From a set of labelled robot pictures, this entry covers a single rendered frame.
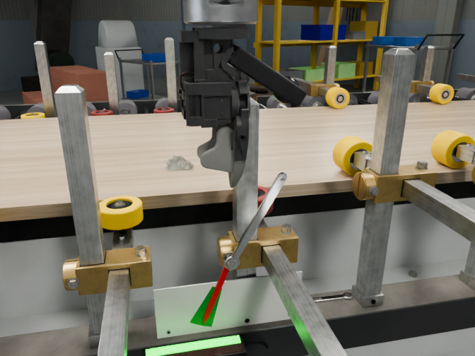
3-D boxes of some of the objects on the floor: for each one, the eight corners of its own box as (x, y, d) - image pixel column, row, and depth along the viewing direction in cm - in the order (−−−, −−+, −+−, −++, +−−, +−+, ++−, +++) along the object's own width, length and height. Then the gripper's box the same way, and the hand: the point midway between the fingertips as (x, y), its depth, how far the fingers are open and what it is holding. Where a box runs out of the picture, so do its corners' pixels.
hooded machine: (99, 102, 690) (89, 20, 646) (131, 98, 723) (124, 20, 678) (113, 107, 642) (104, 20, 597) (147, 103, 674) (141, 20, 629)
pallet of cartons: (83, 117, 574) (76, 64, 549) (124, 133, 489) (119, 71, 464) (16, 126, 519) (5, 68, 494) (50, 146, 435) (39, 78, 410)
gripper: (177, 27, 54) (184, 179, 61) (182, 27, 45) (190, 203, 53) (240, 27, 55) (240, 174, 63) (258, 27, 47) (255, 197, 55)
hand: (237, 178), depth 58 cm, fingers closed
